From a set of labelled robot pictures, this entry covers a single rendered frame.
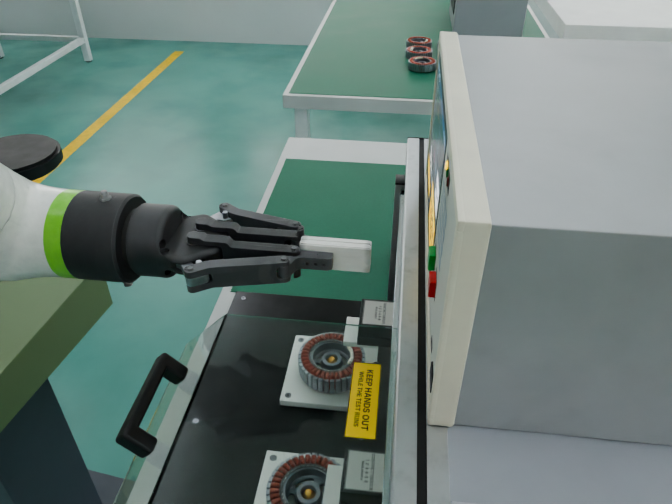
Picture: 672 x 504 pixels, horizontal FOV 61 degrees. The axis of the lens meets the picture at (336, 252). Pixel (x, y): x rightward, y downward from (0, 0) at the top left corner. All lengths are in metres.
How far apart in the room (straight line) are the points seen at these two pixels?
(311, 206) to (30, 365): 0.74
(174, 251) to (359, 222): 0.88
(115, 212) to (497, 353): 0.37
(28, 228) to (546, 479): 0.51
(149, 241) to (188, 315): 1.75
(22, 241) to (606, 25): 1.14
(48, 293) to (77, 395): 1.04
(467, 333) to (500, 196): 0.10
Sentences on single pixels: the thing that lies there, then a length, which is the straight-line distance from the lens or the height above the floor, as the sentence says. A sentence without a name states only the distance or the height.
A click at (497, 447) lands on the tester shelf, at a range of 0.51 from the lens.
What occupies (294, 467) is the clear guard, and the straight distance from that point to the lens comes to 0.54.
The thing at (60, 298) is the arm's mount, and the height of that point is 0.85.
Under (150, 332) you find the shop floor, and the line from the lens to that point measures 2.29.
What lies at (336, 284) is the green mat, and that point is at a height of 0.75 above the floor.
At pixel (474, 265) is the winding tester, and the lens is 0.39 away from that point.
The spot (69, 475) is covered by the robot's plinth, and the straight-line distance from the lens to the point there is 1.50.
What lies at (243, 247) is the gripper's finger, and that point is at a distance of 0.57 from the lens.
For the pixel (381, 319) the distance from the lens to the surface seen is 0.88.
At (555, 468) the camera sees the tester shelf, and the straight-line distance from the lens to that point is 0.51.
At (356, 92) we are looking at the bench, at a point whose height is 0.75.
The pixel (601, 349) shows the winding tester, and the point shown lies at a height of 1.22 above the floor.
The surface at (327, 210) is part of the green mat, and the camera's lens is 1.45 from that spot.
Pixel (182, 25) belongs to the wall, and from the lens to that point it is 5.69.
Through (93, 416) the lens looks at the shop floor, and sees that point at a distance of 2.08.
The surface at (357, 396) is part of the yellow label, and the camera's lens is 0.59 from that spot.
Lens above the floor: 1.52
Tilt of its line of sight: 36 degrees down
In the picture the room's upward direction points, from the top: straight up
